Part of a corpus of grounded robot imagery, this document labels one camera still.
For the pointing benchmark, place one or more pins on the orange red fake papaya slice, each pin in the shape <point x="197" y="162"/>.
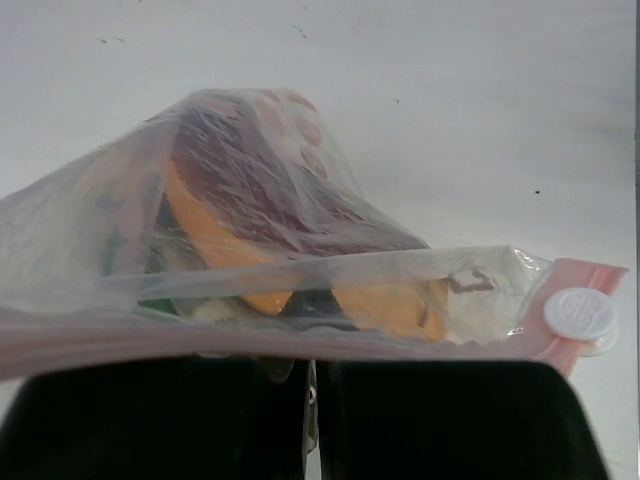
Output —
<point x="241" y="204"/>

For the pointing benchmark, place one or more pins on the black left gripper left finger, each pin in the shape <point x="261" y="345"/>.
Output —
<point x="180" y="418"/>

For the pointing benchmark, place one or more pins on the clear zip top bag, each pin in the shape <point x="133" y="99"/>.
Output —
<point x="95" y="268"/>

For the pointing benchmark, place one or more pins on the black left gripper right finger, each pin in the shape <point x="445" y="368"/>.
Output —
<point x="452" y="420"/>

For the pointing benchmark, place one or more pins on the grey fake fish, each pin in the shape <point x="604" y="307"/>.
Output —
<point x="227" y="313"/>

